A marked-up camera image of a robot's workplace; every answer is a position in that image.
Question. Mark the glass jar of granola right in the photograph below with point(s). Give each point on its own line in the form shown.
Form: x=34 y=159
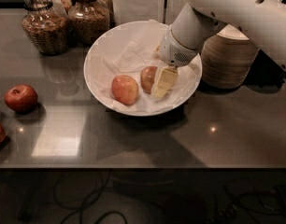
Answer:
x=90 y=19

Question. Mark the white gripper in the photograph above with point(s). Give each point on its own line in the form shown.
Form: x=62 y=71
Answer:
x=171 y=50

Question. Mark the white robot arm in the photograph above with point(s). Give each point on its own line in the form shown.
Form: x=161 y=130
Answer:
x=263 y=22

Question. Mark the front stack of paper bowls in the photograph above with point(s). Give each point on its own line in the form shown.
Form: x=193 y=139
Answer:
x=227 y=58

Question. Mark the yellow-red apple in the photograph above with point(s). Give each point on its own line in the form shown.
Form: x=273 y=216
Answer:
x=124 y=89
x=147 y=76

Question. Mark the glass jar of granola left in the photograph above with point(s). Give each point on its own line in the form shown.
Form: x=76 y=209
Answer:
x=46 y=29

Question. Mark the white bowl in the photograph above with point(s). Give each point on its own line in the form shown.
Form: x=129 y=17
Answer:
x=99 y=78

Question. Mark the glass jar of granola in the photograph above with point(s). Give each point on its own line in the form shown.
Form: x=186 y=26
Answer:
x=90 y=19
x=46 y=29

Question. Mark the red apple on table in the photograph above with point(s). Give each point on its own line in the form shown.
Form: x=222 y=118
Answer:
x=21 y=98

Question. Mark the white paper napkin liner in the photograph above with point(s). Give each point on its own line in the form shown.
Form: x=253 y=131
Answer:
x=124 y=53

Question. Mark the white box left rear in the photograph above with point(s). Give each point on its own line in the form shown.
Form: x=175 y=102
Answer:
x=138 y=10

